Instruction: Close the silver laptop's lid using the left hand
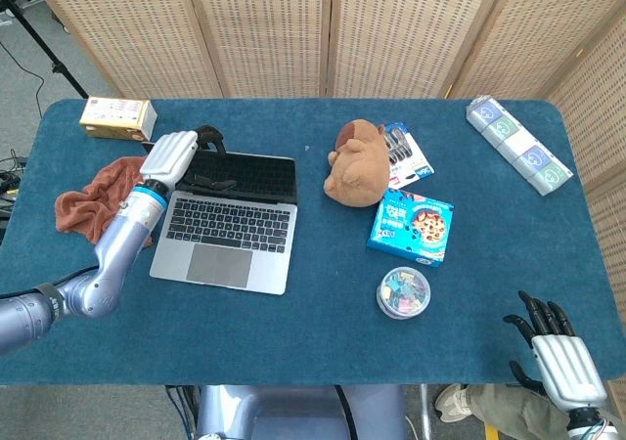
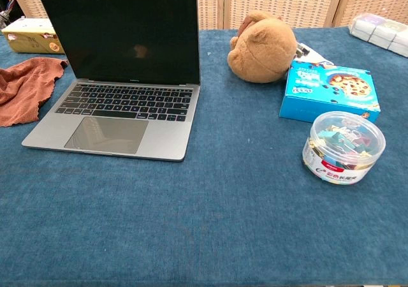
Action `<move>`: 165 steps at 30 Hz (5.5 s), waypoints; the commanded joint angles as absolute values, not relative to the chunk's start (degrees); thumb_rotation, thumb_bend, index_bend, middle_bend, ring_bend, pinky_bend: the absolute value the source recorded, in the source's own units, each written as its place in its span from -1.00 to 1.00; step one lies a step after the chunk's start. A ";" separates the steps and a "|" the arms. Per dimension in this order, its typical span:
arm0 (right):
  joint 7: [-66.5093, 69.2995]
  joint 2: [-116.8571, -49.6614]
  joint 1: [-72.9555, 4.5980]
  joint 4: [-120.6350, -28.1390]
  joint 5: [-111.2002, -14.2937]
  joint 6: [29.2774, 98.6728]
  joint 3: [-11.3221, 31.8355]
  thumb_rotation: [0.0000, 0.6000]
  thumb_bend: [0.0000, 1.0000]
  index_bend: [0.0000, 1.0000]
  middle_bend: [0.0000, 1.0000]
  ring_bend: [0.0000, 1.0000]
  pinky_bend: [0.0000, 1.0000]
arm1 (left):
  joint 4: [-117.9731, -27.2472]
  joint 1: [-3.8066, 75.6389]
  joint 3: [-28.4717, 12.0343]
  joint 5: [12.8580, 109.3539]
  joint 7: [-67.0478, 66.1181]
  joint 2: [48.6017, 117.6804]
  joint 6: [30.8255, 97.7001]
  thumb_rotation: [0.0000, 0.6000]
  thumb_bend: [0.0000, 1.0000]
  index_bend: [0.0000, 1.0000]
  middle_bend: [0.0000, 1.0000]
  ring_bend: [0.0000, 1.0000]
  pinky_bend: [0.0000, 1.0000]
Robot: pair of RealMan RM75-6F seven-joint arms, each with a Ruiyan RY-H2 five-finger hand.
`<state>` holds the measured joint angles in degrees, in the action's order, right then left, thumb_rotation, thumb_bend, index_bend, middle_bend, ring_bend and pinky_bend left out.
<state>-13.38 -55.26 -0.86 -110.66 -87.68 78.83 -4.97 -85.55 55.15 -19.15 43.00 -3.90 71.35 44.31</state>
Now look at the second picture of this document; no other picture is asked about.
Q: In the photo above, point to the grey laptop computer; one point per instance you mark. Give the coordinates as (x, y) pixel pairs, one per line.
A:
(162, 134)

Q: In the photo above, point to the yellow tissue box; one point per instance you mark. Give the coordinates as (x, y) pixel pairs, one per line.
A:
(28, 39)

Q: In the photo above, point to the rust brown cloth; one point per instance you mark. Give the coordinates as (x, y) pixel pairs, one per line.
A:
(22, 89)

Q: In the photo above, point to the brown plush capybara toy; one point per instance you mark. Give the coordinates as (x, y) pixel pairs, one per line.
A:
(264, 54)

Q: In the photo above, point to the wicker folding screen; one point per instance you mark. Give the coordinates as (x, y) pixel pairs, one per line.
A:
(287, 3)

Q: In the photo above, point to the blue cookie box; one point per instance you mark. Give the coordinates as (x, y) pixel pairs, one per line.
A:
(318, 105)

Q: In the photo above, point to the blue table cloth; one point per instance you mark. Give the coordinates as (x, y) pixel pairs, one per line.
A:
(204, 220)

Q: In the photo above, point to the row of pocket tissue packs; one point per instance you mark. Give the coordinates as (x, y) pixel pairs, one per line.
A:
(379, 32)

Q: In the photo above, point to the clear tub of binder clips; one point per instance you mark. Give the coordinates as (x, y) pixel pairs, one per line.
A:
(344, 159)

